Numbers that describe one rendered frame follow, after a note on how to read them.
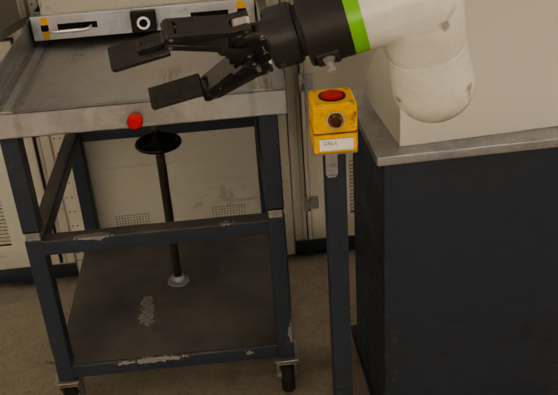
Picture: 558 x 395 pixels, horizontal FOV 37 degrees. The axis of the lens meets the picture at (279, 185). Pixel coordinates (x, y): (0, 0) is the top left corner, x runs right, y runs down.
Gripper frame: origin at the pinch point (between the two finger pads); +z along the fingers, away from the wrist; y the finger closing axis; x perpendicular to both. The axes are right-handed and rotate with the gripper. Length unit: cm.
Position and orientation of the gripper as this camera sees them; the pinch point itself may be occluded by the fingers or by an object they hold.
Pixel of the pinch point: (140, 78)
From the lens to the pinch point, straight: 103.8
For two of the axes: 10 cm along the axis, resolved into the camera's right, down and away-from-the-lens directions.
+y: 1.9, 2.3, 9.5
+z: -9.6, 2.7, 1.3
